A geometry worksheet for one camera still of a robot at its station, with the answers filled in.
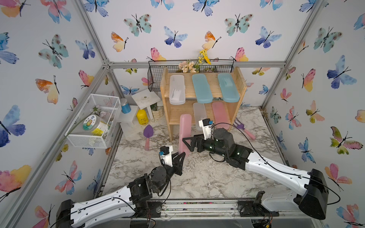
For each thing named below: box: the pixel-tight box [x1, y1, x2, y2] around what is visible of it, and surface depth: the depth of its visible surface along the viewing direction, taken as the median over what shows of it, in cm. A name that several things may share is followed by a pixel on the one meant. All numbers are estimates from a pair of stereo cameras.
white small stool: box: [131, 88, 162, 121], surface depth 97 cm
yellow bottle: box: [136, 109, 149, 126], surface depth 103 cm
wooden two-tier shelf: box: [160, 66, 248, 142], surface depth 73 cm
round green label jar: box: [82, 114, 102, 133], surface depth 65 cm
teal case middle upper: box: [192, 73, 213, 104], surface depth 70 cm
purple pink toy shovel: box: [143, 124, 154, 151], surface depth 107 cm
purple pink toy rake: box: [234, 117, 257, 140], surface depth 112 cm
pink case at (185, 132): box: [178, 114, 193, 158], surface depth 68 cm
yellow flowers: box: [193, 49, 212, 72], surface depth 84 cm
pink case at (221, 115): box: [211, 101, 231, 131], surface depth 90 cm
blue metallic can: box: [120, 97, 132, 114], surface depth 97 cm
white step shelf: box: [117, 105, 139, 138], surface depth 100 cm
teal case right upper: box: [217, 73, 241, 103], surface depth 71 cm
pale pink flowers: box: [178, 60, 201, 73], surface depth 84 cm
